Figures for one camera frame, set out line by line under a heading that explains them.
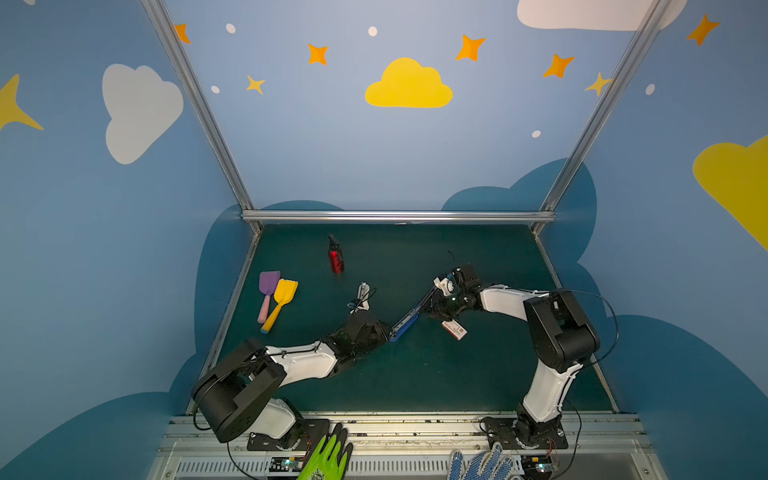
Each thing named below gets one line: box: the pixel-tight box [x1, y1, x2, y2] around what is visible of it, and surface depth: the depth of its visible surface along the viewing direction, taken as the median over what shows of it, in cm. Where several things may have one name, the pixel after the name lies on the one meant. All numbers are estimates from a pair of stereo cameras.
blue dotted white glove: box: [447, 442, 522, 480], surface depth 71 cm
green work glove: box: [297, 422, 354, 480], surface depth 71 cm
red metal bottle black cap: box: [328, 234, 345, 274], surface depth 104 cm
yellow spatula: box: [260, 279, 299, 334], surface depth 103 cm
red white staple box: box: [441, 319, 468, 341], surface depth 95 cm
